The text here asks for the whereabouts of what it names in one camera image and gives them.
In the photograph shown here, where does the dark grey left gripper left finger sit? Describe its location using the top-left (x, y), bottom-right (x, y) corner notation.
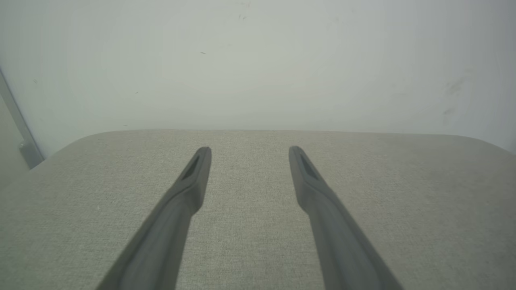
top-left (96, 147), bottom-right (212, 290)

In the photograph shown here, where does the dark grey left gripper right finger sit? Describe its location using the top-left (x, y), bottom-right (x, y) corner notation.
top-left (288, 146), bottom-right (404, 290)

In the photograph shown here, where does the grey metal wall strip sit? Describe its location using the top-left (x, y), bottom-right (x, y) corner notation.
top-left (0, 68), bottom-right (44, 170)

